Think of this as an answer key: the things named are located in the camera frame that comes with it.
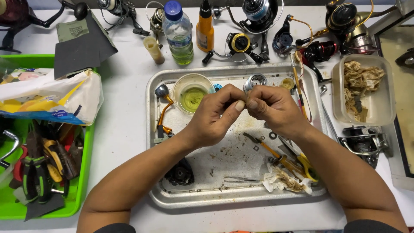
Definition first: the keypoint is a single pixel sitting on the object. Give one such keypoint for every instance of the person's right hand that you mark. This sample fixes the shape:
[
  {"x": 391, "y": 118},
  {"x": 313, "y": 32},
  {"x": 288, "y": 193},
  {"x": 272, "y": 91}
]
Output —
[{"x": 278, "y": 113}]

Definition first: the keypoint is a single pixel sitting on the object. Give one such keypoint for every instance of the person's left hand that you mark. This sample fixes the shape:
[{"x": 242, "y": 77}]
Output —
[{"x": 210, "y": 119}]

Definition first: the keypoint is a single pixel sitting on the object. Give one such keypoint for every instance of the small metal reel part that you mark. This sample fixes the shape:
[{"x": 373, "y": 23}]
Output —
[{"x": 245, "y": 102}]

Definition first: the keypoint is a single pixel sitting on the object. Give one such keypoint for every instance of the small yellow grease cap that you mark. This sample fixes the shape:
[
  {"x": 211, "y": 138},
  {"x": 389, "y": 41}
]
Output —
[{"x": 287, "y": 84}]

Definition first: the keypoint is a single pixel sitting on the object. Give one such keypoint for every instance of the clear cup with green liquid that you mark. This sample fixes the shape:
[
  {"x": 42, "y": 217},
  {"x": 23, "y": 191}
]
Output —
[{"x": 190, "y": 93}]

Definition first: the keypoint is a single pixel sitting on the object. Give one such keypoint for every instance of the small blue metal part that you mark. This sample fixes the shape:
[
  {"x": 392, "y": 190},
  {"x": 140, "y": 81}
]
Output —
[{"x": 217, "y": 87}]

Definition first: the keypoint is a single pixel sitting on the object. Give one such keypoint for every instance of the thin wooden brush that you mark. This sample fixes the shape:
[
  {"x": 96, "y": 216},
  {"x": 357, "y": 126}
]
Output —
[{"x": 297, "y": 84}]

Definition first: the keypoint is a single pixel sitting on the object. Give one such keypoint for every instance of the metal work tray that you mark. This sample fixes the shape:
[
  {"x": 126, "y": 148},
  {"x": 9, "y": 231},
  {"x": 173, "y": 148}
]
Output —
[{"x": 233, "y": 152}]

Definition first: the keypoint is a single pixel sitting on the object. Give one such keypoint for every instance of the silver reel spool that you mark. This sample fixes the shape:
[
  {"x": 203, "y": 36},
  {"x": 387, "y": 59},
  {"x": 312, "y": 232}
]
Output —
[{"x": 255, "y": 81}]

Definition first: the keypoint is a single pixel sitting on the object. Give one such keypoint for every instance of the small metal washer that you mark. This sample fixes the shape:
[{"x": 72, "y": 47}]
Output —
[{"x": 269, "y": 160}]

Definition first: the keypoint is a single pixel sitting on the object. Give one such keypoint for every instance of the long metal wrench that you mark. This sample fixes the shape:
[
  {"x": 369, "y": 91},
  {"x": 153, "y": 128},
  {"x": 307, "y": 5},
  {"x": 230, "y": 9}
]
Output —
[{"x": 328, "y": 116}]

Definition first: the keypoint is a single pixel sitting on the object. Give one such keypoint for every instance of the metal tweezers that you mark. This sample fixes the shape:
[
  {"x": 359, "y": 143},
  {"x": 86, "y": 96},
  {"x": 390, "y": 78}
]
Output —
[{"x": 241, "y": 179}]

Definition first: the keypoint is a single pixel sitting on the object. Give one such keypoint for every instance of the crumpled dirty tissue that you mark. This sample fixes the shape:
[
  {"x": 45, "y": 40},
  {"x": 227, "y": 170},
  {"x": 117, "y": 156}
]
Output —
[{"x": 281, "y": 183}]

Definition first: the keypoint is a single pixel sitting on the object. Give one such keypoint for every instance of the black reel body gold bail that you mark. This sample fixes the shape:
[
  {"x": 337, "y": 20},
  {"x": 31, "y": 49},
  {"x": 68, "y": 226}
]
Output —
[{"x": 284, "y": 40}]

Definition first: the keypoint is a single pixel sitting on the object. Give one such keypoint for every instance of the red black fishing reel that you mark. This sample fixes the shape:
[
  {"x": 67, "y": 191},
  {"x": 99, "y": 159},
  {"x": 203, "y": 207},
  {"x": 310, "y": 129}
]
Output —
[{"x": 318, "y": 51}]

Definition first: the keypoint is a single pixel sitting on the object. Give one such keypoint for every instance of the black gold-spool fishing reel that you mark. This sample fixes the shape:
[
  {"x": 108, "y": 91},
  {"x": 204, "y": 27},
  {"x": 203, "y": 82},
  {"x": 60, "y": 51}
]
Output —
[{"x": 241, "y": 43}]

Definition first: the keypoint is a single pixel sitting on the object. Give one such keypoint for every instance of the orange bottle with black cap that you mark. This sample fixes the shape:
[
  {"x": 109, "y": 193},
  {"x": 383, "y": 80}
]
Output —
[{"x": 205, "y": 32}]

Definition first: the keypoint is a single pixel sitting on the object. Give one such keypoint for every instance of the stained tissue wad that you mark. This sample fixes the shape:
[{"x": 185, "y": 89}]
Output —
[{"x": 359, "y": 79}]

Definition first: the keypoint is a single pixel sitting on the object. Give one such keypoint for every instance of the plastic bottle with blue cap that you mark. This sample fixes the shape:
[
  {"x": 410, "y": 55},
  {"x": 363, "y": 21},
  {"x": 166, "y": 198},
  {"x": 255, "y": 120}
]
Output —
[{"x": 178, "y": 35}]

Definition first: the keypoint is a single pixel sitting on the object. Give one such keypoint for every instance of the small beige plastic tube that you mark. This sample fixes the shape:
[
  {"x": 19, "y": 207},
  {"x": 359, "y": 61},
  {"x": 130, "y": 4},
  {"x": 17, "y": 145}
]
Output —
[{"x": 154, "y": 49}]

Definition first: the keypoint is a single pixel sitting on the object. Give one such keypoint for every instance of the grey black fishing reel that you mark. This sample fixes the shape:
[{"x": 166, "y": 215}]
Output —
[{"x": 364, "y": 142}]

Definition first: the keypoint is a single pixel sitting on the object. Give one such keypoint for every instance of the black blue fishing reel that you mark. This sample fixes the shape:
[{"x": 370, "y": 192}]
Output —
[{"x": 258, "y": 14}]

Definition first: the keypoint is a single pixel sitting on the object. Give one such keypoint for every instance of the clear plastic container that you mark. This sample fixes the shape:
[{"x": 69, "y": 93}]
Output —
[{"x": 385, "y": 103}]

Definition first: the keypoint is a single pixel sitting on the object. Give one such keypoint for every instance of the large gold black fishing reel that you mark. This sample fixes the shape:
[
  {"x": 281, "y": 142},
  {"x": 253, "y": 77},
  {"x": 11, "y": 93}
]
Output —
[{"x": 346, "y": 22}]

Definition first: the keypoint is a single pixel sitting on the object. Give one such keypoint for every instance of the small silver reel rotor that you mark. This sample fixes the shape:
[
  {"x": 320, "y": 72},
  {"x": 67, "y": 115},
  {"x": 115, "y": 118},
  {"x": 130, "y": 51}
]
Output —
[{"x": 157, "y": 19}]

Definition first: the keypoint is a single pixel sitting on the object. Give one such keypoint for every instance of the black framed board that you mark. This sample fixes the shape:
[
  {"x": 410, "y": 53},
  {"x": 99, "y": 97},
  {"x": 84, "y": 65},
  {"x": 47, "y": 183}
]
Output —
[{"x": 404, "y": 106}]

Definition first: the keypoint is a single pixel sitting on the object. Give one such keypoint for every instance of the green plastic tool tray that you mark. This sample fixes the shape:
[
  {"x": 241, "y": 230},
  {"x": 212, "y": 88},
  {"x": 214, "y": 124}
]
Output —
[{"x": 82, "y": 161}]

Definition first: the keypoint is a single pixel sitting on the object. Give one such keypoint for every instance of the silver black fishing reel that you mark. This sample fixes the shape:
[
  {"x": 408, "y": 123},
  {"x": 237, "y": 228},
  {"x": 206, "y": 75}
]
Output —
[{"x": 119, "y": 9}]

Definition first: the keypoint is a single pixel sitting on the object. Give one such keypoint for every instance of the dark shirt sleeve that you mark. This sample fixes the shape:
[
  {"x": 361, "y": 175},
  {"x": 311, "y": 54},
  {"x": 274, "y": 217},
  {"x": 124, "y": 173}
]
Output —
[
  {"x": 372, "y": 226},
  {"x": 116, "y": 228}
]

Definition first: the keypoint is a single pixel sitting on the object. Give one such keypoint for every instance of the dark grey sandpaper sheet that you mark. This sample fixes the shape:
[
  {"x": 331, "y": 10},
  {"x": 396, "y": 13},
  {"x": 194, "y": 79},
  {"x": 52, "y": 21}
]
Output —
[{"x": 81, "y": 55}]

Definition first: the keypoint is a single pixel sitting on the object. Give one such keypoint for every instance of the white yellow tissue pack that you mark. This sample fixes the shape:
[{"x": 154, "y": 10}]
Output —
[{"x": 48, "y": 97}]

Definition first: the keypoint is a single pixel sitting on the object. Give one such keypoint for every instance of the green-backed sandpaper piece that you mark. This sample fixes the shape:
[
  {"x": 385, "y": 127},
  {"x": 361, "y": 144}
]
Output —
[{"x": 71, "y": 30}]

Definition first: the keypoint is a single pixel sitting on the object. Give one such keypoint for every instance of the heap of hand tools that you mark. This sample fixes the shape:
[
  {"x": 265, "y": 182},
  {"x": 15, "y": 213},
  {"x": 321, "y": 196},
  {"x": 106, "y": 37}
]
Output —
[{"x": 45, "y": 161}]

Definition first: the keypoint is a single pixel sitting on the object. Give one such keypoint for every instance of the small grey sandpaper sheet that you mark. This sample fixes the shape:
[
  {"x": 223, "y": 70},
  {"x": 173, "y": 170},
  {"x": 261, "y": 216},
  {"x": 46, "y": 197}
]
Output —
[{"x": 45, "y": 207}]

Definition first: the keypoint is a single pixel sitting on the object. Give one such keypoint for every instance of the dark red fishing reel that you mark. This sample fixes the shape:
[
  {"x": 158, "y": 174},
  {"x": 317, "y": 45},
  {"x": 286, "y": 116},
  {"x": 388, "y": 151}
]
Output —
[{"x": 19, "y": 14}]

